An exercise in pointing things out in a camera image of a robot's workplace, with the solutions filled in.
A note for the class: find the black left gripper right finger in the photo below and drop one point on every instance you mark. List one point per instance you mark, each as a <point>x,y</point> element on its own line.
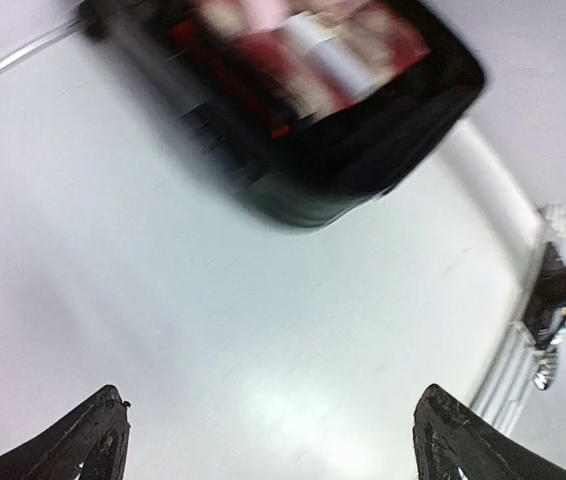
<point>452,442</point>

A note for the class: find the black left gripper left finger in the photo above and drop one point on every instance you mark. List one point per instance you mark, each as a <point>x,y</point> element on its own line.
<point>90,442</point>

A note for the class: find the black ribbed hard suitcase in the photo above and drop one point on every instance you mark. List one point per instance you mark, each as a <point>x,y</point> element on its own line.
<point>316,172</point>

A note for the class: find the red plaid folded cloth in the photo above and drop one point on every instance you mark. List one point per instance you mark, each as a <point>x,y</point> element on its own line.
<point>241,44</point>

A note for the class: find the white cylindrical tube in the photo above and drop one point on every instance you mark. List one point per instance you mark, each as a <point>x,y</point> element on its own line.
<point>324,51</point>

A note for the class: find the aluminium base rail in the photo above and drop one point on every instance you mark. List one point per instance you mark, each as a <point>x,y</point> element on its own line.
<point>527,356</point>

